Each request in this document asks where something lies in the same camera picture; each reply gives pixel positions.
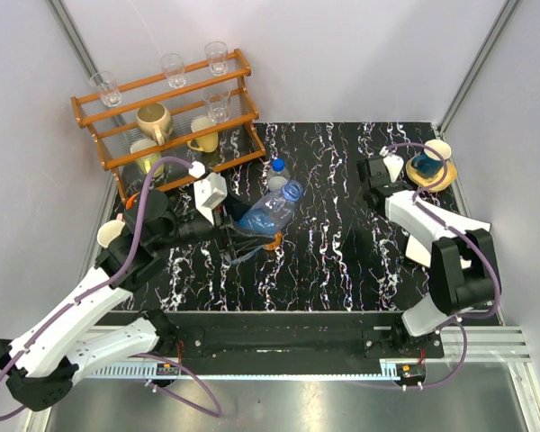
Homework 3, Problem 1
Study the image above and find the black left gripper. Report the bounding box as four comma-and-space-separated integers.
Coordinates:
152, 184, 277, 259

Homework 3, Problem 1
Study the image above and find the clear blue water bottle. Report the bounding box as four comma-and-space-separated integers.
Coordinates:
238, 180, 304, 243

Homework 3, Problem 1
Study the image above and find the Pepsi bottle blue cap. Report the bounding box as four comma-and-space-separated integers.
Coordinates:
266, 158, 291, 193

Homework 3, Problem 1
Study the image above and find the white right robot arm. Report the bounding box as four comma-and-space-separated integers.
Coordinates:
357, 154, 501, 357

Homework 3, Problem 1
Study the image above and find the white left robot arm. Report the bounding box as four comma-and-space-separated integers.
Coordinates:
0, 190, 274, 411

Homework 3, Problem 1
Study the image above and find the orange juice bottle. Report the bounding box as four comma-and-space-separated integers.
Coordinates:
263, 232, 283, 251

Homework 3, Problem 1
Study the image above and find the yellow saucer plate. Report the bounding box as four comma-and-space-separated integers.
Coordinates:
406, 159, 457, 193

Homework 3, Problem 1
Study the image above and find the blue cup white inside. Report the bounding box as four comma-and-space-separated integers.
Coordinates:
411, 139, 452, 178

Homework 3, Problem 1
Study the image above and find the yellow mug on shelf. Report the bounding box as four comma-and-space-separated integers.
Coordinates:
187, 116, 219, 153

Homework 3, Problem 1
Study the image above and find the orange mug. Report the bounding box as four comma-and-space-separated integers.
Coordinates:
125, 193, 139, 210

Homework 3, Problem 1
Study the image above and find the pale green mug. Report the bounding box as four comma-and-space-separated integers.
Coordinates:
130, 138, 166, 178

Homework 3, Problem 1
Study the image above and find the wooden three-tier shelf rack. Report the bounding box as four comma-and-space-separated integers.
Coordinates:
71, 49, 266, 201

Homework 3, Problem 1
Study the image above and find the pink mug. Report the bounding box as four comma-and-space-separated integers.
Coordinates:
96, 213, 125, 248

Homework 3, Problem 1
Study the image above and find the clear glass middle shelf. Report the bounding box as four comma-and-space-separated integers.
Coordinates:
202, 86, 230, 124

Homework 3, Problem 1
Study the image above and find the beige ceramic mug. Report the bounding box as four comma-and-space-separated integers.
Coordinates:
136, 103, 173, 146

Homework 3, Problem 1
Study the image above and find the clear glass top middle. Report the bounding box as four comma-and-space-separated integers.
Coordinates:
160, 53, 186, 89

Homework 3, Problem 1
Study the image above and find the clear glass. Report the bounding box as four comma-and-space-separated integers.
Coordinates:
160, 53, 186, 89
204, 40, 229, 77
89, 71, 122, 108

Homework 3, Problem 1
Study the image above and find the clear glass top right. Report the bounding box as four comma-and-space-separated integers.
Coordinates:
204, 40, 229, 77

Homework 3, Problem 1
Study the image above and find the clear glass top left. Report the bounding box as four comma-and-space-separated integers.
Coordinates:
89, 71, 122, 108

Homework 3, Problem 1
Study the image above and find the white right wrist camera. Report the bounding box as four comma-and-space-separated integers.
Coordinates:
380, 149, 404, 183

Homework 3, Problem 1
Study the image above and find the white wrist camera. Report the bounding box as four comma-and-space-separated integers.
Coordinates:
380, 149, 404, 183
188, 161, 228, 223

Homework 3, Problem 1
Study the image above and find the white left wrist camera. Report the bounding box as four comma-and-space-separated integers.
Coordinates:
188, 161, 228, 223

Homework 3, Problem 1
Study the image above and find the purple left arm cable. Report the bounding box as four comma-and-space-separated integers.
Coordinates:
0, 156, 194, 422

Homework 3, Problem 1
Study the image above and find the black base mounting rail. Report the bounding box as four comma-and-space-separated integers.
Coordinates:
167, 311, 444, 377

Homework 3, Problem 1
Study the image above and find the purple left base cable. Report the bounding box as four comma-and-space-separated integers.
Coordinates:
137, 350, 226, 418

